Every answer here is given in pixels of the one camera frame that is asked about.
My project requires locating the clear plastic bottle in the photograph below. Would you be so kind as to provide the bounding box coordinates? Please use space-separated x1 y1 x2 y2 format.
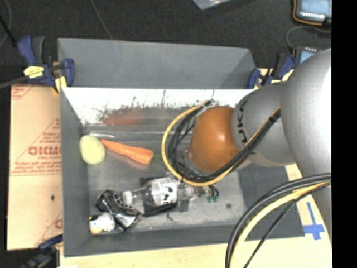
122 177 181 207

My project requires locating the orange toy carrot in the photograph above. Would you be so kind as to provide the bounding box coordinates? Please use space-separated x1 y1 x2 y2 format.
100 138 155 166

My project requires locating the white and black toy animal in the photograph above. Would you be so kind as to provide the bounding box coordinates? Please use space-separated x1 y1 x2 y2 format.
88 213 117 235

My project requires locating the pale green round fruit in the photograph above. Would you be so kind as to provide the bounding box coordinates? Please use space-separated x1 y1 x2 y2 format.
79 135 107 166

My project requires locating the grey metal bin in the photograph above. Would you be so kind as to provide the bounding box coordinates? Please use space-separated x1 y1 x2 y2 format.
57 37 305 256

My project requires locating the brown cardboard board, red print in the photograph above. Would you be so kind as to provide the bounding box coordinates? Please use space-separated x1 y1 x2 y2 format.
6 84 64 251

